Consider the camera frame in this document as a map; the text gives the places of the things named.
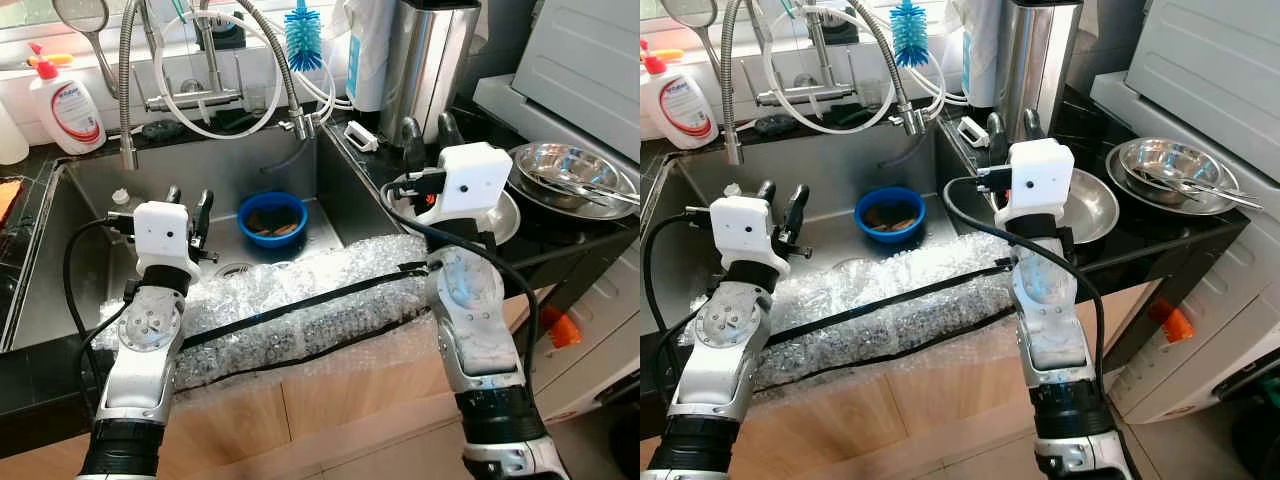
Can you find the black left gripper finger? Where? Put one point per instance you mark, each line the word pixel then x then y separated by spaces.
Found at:
pixel 204 220
pixel 174 196
pixel 798 215
pixel 767 192

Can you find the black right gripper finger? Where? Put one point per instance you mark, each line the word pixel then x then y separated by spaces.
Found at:
pixel 997 140
pixel 450 130
pixel 1035 125
pixel 414 145

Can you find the stainless steel sink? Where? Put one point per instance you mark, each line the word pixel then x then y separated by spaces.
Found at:
pixel 800 170
pixel 180 175

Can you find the small white plastic clip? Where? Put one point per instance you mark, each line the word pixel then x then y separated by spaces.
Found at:
pixel 362 137
pixel 973 132

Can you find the round sink drain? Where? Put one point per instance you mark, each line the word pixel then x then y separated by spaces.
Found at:
pixel 235 270
pixel 855 265

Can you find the clear plastic bottle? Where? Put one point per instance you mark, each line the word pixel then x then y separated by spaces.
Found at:
pixel 731 190
pixel 120 197

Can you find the black scrubber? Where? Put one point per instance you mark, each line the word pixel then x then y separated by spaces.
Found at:
pixel 778 125
pixel 162 130

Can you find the blue plastic bowl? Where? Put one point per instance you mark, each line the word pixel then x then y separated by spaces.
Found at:
pixel 290 238
pixel 905 233

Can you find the clear bubble wrap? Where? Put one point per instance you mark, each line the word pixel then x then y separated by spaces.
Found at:
pixel 300 290
pixel 900 285

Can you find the large steel plate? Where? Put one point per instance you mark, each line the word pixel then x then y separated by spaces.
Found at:
pixel 1130 195
pixel 530 195

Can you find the steel spring pull-down faucet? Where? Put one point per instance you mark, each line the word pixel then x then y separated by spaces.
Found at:
pixel 730 90
pixel 127 90

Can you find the white soap bottle red label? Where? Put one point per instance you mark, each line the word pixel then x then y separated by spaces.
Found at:
pixel 65 115
pixel 685 110

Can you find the large steel bowl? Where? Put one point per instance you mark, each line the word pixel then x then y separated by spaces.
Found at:
pixel 565 165
pixel 1170 160

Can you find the small clear glass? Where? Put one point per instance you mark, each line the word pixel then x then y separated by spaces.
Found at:
pixel 871 93
pixel 256 98

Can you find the blue bottle brush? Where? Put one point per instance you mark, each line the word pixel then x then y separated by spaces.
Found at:
pixel 303 40
pixel 910 35

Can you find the chrome mixer tap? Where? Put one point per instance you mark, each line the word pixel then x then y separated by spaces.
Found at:
pixel 820 50
pixel 210 55

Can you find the white appliance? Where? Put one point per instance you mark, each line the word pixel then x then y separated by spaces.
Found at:
pixel 590 60
pixel 1220 60

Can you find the steel tongs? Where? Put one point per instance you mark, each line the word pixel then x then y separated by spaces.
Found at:
pixel 600 195
pixel 1215 192

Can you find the orange cloth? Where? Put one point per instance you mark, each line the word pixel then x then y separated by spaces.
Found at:
pixel 8 200

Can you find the white plastic jug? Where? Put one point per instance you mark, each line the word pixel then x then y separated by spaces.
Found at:
pixel 10 135

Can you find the orange plastic object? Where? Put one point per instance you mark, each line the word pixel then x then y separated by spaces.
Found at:
pixel 1172 322
pixel 563 328

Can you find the steel mesh strainer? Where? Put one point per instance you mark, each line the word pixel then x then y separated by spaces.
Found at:
pixel 80 14
pixel 688 10

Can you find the wooden cabinet front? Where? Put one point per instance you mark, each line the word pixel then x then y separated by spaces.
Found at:
pixel 330 420
pixel 930 420

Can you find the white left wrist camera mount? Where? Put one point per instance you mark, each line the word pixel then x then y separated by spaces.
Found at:
pixel 165 240
pixel 745 235

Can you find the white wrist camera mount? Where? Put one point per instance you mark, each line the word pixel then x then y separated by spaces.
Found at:
pixel 165 240
pixel 478 180
pixel 745 235
pixel 1042 178

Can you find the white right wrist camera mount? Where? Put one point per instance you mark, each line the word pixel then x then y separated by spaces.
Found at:
pixel 478 180
pixel 1042 178

